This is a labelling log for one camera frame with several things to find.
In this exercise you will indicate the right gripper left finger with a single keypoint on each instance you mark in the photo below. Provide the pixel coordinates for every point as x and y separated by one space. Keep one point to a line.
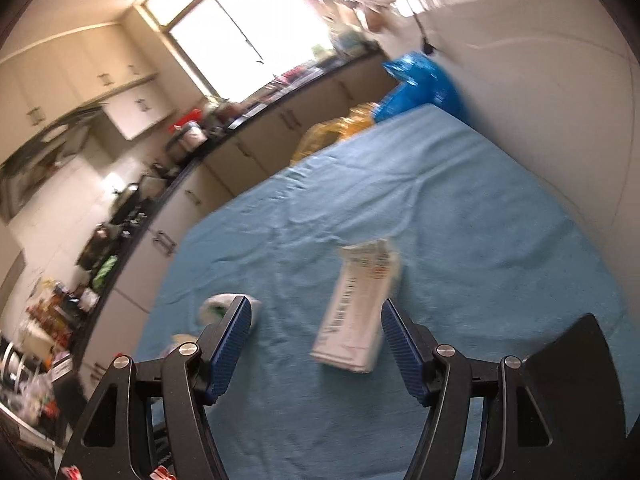
146 420

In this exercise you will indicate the lower kitchen cabinets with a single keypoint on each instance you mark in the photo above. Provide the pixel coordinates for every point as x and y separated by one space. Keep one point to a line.
251 149

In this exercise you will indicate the green cloth on counter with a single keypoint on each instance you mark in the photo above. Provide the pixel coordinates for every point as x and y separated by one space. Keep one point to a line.
99 279

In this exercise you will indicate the blue plastic bag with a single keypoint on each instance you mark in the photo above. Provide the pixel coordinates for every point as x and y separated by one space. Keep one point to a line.
420 81

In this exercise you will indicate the white long carton box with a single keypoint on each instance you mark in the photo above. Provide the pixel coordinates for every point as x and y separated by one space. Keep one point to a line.
350 334

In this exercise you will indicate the white towel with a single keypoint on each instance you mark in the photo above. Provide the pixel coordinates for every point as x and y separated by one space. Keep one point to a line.
214 308

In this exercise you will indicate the yellow plastic bag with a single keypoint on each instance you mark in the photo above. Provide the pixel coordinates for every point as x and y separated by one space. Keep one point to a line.
325 134

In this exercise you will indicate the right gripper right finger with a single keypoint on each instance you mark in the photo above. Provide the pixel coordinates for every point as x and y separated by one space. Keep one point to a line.
516 439

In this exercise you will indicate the silver rice cooker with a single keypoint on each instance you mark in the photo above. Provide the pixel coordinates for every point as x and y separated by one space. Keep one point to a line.
184 141

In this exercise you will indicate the upper wall cabinets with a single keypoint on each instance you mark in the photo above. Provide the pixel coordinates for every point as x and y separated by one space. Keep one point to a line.
53 82

